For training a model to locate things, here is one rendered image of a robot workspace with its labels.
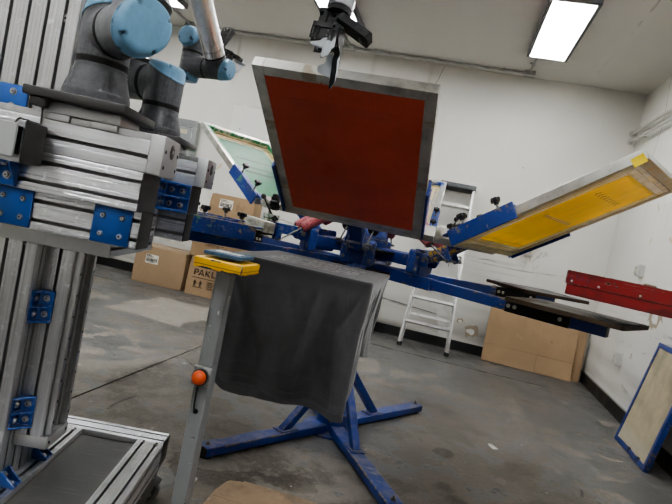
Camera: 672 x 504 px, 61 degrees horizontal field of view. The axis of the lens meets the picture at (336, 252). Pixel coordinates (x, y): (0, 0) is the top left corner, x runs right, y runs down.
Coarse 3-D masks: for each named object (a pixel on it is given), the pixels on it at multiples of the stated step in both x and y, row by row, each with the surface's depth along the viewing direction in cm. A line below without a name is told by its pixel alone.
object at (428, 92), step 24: (264, 72) 177; (288, 72) 174; (312, 72) 172; (360, 72) 171; (264, 96) 186; (408, 96) 168; (432, 96) 166; (432, 120) 174; (432, 144) 184; (288, 192) 231; (336, 216) 236
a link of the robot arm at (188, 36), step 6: (180, 30) 205; (186, 30) 204; (192, 30) 203; (180, 36) 205; (186, 36) 204; (192, 36) 203; (198, 36) 205; (186, 42) 204; (192, 42) 205; (198, 42) 206; (192, 48) 206; (198, 48) 207
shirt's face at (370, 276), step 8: (256, 256) 174; (264, 256) 180; (304, 256) 216; (296, 264) 175; (336, 264) 209; (328, 272) 170; (368, 272) 203; (376, 272) 210; (360, 280) 166; (368, 280) 171
